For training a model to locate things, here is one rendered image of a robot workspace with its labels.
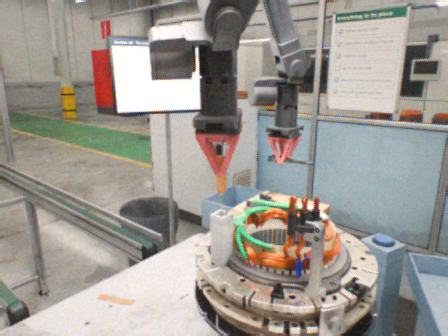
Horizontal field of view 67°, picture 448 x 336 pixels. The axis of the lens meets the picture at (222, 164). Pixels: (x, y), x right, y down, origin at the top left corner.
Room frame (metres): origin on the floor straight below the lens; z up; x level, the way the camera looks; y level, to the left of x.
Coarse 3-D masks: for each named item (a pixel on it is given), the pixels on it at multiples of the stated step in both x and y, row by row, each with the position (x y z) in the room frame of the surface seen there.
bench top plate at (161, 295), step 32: (160, 256) 1.09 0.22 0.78; (192, 256) 1.10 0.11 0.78; (96, 288) 0.91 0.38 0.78; (128, 288) 0.91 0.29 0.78; (160, 288) 0.91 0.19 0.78; (192, 288) 0.91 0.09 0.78; (32, 320) 0.77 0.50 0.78; (64, 320) 0.77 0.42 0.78; (96, 320) 0.77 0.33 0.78; (128, 320) 0.77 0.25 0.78; (160, 320) 0.77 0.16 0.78; (192, 320) 0.77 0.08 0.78
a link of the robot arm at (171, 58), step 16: (224, 16) 0.44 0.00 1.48; (240, 16) 0.45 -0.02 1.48; (160, 32) 0.49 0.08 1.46; (176, 32) 0.49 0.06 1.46; (192, 32) 0.49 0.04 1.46; (224, 32) 0.45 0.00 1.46; (240, 32) 0.45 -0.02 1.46; (160, 48) 0.48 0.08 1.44; (176, 48) 0.48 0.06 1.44; (224, 48) 0.47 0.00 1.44; (160, 64) 0.48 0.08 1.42; (176, 64) 0.48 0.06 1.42; (192, 64) 0.49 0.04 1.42; (160, 80) 0.50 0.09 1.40
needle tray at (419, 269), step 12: (408, 264) 0.60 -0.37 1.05; (420, 264) 0.60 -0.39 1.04; (432, 264) 0.60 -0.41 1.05; (444, 264) 0.59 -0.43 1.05; (408, 276) 0.59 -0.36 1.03; (420, 276) 0.59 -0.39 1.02; (432, 276) 0.59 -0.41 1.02; (444, 276) 0.59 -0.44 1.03; (420, 288) 0.51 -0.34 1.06; (432, 288) 0.55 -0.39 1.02; (444, 288) 0.55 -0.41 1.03; (420, 300) 0.50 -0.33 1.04; (432, 300) 0.52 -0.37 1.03; (444, 300) 0.52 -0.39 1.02; (420, 312) 0.49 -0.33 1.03; (432, 312) 0.44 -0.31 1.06; (444, 312) 0.49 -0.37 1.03; (420, 324) 0.52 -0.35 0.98; (432, 324) 0.43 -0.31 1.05; (444, 324) 0.46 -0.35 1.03
